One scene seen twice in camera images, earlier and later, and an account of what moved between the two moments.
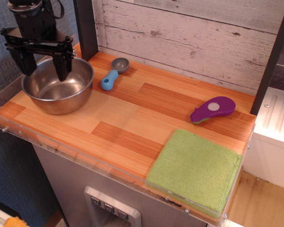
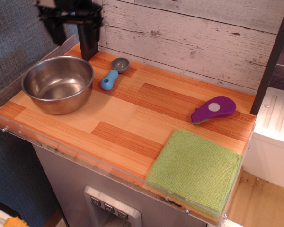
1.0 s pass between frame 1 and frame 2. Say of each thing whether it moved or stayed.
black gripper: moved
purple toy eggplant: stayed
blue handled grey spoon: stayed
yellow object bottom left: stayed
